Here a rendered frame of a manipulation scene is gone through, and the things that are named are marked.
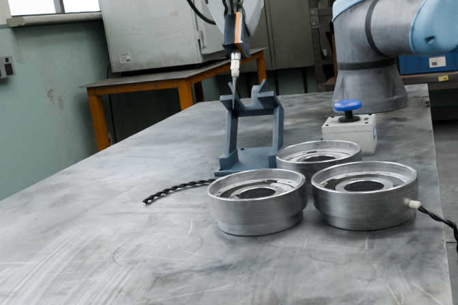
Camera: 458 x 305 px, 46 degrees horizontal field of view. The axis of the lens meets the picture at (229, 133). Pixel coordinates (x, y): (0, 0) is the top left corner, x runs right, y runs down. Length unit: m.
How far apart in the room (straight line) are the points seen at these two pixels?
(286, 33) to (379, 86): 3.39
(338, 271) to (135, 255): 0.20
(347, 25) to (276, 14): 3.39
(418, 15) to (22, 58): 2.05
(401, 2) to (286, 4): 3.46
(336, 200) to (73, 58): 2.57
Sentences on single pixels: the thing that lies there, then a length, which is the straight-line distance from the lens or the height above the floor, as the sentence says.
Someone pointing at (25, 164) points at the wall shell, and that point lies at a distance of 2.65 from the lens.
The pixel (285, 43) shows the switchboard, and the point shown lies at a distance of 4.46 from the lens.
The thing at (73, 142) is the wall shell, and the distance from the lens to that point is 2.94.
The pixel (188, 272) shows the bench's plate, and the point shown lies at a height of 0.80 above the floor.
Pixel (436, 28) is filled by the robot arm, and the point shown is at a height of 0.95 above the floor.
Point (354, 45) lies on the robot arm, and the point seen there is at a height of 0.93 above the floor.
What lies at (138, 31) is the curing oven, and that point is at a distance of 2.98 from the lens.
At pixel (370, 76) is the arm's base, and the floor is 0.87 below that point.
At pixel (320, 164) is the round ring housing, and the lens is 0.63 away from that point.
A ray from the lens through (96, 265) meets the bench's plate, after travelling 0.55.
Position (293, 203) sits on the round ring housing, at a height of 0.83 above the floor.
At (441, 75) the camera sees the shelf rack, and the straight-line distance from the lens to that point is 4.02.
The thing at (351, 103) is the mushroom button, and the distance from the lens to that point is 0.80.
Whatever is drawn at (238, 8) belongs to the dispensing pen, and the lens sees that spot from 0.78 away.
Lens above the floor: 1.01
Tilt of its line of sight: 12 degrees down
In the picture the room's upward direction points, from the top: 8 degrees counter-clockwise
